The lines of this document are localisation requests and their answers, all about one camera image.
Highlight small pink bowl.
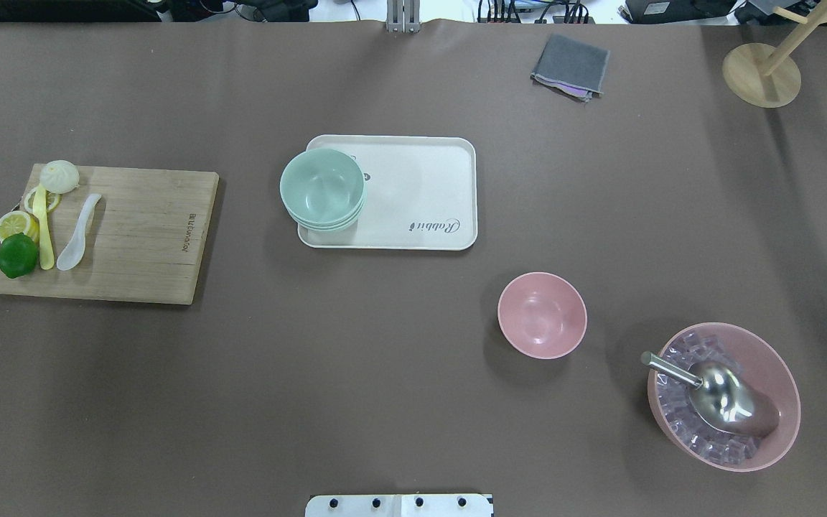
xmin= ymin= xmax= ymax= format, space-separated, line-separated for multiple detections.
xmin=497 ymin=271 xmax=588 ymax=360

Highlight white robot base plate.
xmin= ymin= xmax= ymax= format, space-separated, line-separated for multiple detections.
xmin=304 ymin=493 xmax=495 ymax=516

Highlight metal bracket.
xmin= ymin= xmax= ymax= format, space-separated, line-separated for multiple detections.
xmin=386 ymin=0 xmax=421 ymax=34

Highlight lower green bowls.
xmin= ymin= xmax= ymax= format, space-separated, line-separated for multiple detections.
xmin=286 ymin=192 xmax=368 ymax=232

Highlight green lime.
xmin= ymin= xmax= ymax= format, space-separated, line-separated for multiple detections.
xmin=0 ymin=233 xmax=39 ymax=279

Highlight grey folded cloth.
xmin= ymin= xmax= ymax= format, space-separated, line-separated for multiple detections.
xmin=531 ymin=34 xmax=610 ymax=102

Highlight cream rabbit tray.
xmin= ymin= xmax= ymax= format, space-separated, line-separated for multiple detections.
xmin=296 ymin=134 xmax=478 ymax=251

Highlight wooden cutting board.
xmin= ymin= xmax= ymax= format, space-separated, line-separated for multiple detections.
xmin=0 ymin=166 xmax=220 ymax=305

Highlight white steamed bun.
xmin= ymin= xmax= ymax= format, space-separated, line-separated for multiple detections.
xmin=39 ymin=159 xmax=81 ymax=195

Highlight white ceramic spoon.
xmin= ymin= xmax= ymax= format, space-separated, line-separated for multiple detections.
xmin=55 ymin=193 xmax=102 ymax=271

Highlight top green bowl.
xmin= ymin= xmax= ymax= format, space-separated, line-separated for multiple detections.
xmin=279 ymin=148 xmax=367 ymax=223

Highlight wooden stand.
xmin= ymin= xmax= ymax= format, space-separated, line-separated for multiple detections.
xmin=721 ymin=1 xmax=827 ymax=108

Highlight yellow plastic knife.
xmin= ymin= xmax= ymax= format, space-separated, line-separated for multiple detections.
xmin=32 ymin=185 xmax=55 ymax=269

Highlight metal ice scoop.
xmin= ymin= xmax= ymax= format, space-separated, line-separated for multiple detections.
xmin=640 ymin=351 xmax=780 ymax=438

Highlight lemon half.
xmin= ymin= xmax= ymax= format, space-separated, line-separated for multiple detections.
xmin=0 ymin=210 xmax=40 ymax=245

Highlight large pink ice bowl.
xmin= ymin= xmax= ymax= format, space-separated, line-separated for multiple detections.
xmin=647 ymin=322 xmax=802 ymax=473

